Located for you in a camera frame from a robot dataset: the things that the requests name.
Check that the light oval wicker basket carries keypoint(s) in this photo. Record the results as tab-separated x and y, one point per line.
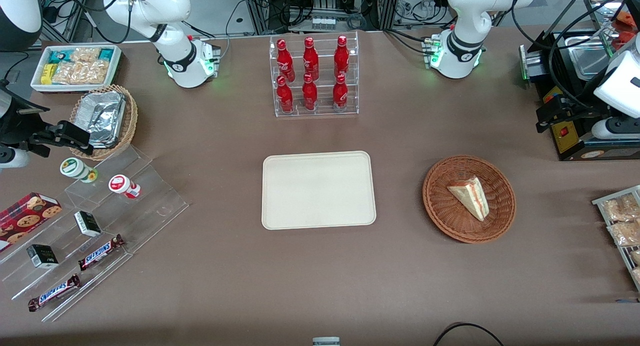
131	121

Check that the beige rectangular tray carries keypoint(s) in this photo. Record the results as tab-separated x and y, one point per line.
317	191

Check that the black hot food warmer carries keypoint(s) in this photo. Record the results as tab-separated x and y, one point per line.
575	146

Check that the teal snack packet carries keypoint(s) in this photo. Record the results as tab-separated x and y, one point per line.
57	56
106	54

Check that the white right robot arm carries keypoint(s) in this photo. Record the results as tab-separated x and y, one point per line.
176	61

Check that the small grey device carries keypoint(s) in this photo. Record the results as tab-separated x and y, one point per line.
326	341

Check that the brown snickers bar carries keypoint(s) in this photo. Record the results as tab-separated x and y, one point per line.
100	252
54	292

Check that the steel warmer pan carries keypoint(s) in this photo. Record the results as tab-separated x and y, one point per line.
582	56

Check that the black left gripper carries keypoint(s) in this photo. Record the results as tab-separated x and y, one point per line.
576	114

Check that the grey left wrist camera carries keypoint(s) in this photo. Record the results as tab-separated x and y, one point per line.
615	128

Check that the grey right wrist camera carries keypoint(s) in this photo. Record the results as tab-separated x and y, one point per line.
14	158

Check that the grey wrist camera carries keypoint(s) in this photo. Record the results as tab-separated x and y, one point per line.
14	158
615	128

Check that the brown round wicker basket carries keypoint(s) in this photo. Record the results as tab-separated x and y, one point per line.
445	211

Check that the yellow snack packet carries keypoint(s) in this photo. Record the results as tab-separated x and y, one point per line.
47	74

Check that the small black box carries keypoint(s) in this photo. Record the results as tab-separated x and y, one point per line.
88	224
42	256

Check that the green lid yogurt cup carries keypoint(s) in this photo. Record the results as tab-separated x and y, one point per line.
75	168

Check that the large clear rice cracker bag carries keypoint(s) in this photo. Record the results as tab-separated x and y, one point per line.
82	72

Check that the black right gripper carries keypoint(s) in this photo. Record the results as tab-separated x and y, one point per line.
19	127

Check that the small clear rice cracker bag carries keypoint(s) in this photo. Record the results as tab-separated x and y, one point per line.
85	54

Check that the red cola bottle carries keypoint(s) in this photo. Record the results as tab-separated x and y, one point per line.
285	99
284	61
310	59
309	96
340	95
341	56

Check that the red lid yogurt cup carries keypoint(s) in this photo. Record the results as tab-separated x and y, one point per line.
121	184

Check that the clear bag of snacks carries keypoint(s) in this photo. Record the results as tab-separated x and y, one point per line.
622	208
636	257
625	233
637	275

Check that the red sausage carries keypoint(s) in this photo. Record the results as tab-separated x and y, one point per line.
629	39
627	19

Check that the clear acrylic stepped display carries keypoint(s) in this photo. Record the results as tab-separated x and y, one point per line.
150	206

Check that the white rectangular snack bin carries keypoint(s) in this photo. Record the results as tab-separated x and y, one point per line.
37	84

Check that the clear acrylic bottle rack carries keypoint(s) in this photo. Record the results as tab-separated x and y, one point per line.
322	111

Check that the triangular sandwich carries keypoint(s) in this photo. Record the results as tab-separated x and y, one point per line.
470	196

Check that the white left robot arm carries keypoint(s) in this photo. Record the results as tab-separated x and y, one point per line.
460	21

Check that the white power strip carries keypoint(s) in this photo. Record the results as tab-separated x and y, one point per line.
323	23

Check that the red plaid cookie box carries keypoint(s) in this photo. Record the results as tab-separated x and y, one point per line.
25	218

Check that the aluminium frame structure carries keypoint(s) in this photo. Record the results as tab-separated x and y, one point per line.
260	9

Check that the silver foil container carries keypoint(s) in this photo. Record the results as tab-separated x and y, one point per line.
102	116

